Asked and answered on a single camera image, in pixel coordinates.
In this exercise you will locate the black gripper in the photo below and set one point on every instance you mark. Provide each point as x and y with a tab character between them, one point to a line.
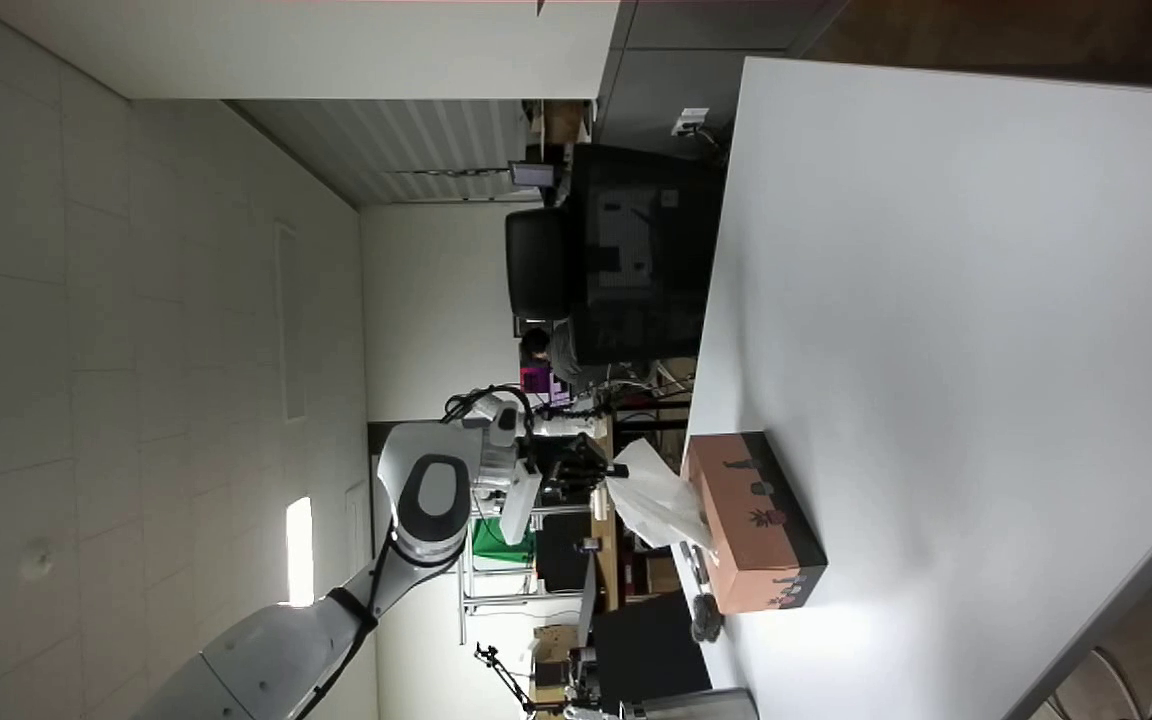
557	469

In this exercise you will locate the white tissue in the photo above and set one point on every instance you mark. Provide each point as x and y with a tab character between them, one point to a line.
652	503

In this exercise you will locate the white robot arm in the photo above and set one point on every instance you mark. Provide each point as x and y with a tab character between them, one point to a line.
285	659

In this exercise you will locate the orange black tissue box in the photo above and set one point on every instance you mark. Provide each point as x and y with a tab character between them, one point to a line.
762	545

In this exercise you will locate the black office chair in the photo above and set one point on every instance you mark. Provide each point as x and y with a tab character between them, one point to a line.
623	256

